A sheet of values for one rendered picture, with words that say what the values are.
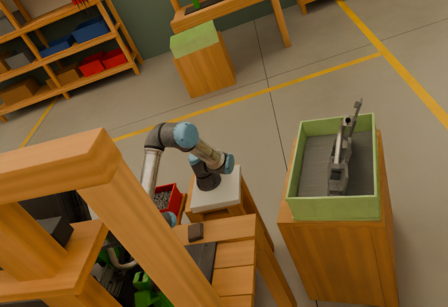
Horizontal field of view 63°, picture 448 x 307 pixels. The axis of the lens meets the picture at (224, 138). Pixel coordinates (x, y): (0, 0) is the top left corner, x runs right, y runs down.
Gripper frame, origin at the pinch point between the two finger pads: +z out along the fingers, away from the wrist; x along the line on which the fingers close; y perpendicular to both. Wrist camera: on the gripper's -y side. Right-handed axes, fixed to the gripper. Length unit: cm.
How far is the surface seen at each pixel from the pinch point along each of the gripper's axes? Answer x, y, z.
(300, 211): -60, -14, -72
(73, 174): 64, 14, -72
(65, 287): 48, -9, -37
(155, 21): -394, 368, 179
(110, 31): -323, 352, 225
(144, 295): 7.6, -22.3, -24.9
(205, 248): -36.4, -15.2, -27.5
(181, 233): -41.4, -4.7, -12.6
